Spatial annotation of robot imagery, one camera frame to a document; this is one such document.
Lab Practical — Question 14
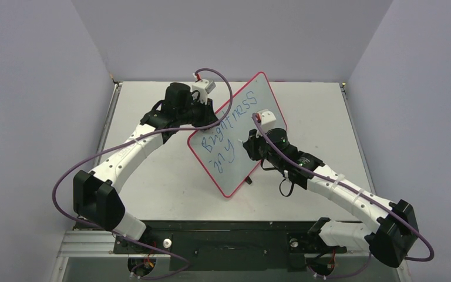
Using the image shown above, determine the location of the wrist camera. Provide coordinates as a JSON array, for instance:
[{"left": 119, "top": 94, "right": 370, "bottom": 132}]
[
  {"left": 254, "top": 109, "right": 277, "bottom": 132},
  {"left": 191, "top": 79, "right": 216, "bottom": 103}
]

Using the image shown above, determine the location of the black table front rail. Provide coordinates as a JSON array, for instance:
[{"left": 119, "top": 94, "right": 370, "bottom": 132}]
[{"left": 108, "top": 219, "right": 368, "bottom": 276}]

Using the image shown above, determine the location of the pink framed whiteboard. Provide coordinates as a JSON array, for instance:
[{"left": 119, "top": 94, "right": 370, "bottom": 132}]
[{"left": 187, "top": 72, "right": 287, "bottom": 198}]

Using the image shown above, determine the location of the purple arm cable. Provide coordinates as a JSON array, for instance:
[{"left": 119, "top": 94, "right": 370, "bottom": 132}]
[
  {"left": 251, "top": 113, "right": 435, "bottom": 281},
  {"left": 51, "top": 68, "right": 234, "bottom": 281}
]

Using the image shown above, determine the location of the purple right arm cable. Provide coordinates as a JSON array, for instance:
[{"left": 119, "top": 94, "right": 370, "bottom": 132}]
[{"left": 251, "top": 113, "right": 435, "bottom": 281}]

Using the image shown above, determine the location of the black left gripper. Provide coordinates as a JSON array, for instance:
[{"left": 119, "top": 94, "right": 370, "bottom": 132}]
[{"left": 178, "top": 95, "right": 219, "bottom": 130}]

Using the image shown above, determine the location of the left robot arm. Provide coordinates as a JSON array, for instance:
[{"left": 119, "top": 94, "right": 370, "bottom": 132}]
[{"left": 73, "top": 79, "right": 218, "bottom": 253}]

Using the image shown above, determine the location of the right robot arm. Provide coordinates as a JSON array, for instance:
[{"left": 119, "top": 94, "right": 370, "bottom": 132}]
[{"left": 243, "top": 128, "right": 418, "bottom": 268}]

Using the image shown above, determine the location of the aluminium frame rail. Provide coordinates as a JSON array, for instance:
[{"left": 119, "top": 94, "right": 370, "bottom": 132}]
[{"left": 58, "top": 230, "right": 115, "bottom": 258}]

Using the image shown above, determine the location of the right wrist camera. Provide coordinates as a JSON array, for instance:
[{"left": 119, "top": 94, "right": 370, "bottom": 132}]
[{"left": 254, "top": 109, "right": 277, "bottom": 132}]

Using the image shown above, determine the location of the black clip near corner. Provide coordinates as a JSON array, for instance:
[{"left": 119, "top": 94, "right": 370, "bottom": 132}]
[{"left": 245, "top": 176, "right": 253, "bottom": 185}]

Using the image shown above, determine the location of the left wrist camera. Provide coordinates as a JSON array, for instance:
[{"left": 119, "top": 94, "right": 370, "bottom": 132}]
[{"left": 191, "top": 79, "right": 216, "bottom": 103}]

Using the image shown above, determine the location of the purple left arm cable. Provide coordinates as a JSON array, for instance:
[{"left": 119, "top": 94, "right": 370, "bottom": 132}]
[{"left": 51, "top": 68, "right": 234, "bottom": 281}]

